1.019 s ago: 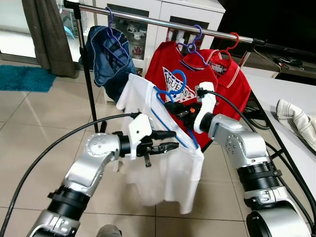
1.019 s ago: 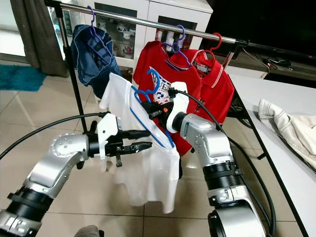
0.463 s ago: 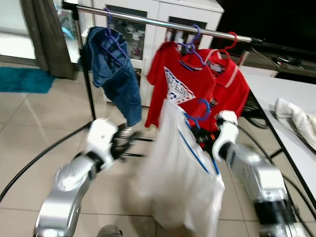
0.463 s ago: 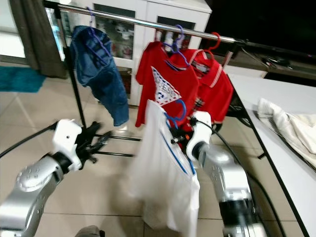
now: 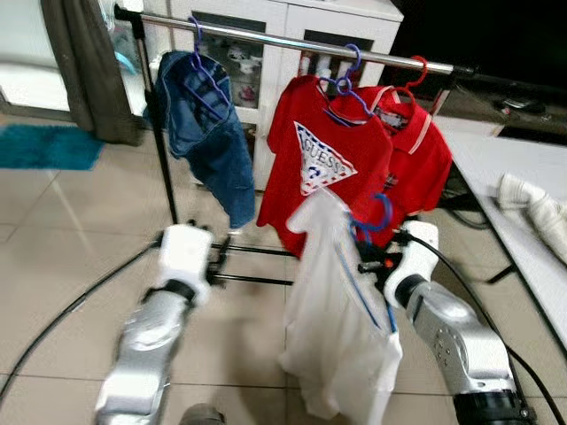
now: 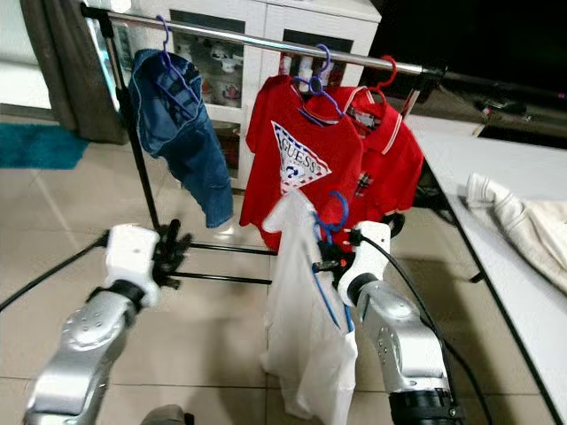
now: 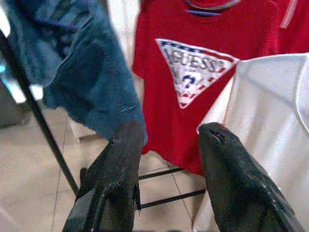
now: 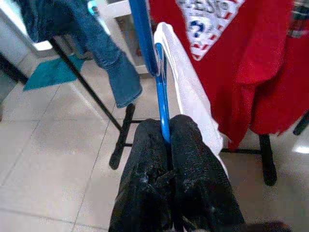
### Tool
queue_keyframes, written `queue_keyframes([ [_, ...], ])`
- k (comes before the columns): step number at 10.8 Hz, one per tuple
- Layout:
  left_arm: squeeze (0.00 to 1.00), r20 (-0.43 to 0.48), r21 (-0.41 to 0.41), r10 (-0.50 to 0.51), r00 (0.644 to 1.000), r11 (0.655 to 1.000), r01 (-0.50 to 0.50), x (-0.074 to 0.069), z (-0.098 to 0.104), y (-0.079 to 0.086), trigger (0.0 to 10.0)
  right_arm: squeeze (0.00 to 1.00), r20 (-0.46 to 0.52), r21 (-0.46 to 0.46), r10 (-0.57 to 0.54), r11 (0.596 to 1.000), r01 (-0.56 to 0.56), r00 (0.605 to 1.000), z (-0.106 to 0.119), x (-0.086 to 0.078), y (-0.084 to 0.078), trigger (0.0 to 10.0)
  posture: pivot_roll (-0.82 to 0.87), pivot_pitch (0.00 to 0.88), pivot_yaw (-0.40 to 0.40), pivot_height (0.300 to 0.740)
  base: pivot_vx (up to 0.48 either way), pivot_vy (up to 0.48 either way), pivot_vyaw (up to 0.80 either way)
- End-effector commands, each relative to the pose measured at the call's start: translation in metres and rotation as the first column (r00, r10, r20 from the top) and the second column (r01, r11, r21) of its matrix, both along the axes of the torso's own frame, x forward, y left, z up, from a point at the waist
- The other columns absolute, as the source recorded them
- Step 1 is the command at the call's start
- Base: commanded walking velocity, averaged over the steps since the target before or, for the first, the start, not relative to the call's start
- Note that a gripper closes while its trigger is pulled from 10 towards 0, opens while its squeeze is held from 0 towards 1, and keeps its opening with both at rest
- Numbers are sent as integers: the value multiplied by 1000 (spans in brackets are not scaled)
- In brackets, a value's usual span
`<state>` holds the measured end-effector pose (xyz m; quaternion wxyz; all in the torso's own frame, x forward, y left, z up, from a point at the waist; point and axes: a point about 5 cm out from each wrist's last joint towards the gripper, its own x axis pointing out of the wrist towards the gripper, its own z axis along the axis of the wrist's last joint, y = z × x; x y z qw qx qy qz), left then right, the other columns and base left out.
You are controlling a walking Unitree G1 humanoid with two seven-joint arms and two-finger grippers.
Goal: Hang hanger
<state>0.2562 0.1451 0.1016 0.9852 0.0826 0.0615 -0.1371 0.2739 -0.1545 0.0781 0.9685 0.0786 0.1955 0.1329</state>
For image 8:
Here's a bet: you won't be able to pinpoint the plain white shirt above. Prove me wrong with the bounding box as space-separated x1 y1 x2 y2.
153 22 232 181

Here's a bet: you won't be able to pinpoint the blue denim jeans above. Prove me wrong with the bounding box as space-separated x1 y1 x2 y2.
18 0 143 109

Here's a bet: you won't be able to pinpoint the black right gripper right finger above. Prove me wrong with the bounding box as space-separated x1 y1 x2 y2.
169 115 246 232

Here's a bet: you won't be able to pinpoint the white framed glass door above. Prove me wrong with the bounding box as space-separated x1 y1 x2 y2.
0 0 56 58

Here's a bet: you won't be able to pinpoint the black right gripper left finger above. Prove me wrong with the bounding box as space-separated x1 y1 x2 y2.
108 118 174 232

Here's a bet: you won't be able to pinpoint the metal clothes rack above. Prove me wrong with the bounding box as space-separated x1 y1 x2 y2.
48 36 309 187

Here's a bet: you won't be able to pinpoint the white glass door cabinet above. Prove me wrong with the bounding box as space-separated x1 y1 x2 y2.
98 0 155 78

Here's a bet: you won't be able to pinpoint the red t-shirt triangle logo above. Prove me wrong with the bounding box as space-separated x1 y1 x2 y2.
148 0 294 149

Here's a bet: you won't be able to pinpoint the blue plastic hanger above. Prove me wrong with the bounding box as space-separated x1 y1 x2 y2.
128 0 171 145

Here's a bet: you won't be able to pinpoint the teal floor mat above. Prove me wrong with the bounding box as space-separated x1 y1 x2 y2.
23 54 85 92

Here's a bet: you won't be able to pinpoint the red polo shirt white stripes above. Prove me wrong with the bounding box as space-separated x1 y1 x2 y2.
248 4 309 136

